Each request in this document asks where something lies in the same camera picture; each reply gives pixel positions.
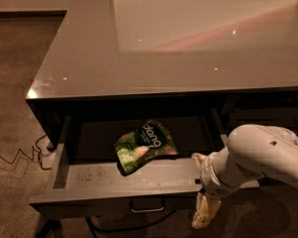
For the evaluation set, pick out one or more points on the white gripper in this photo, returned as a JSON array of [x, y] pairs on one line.
[[208, 175]]

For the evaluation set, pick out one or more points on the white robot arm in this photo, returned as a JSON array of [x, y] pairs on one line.
[[251, 152]]

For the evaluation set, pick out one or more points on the dark cabinet with glossy top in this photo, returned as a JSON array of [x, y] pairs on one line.
[[121, 60]]

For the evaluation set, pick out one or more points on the green snack bag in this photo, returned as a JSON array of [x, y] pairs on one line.
[[137, 148]]

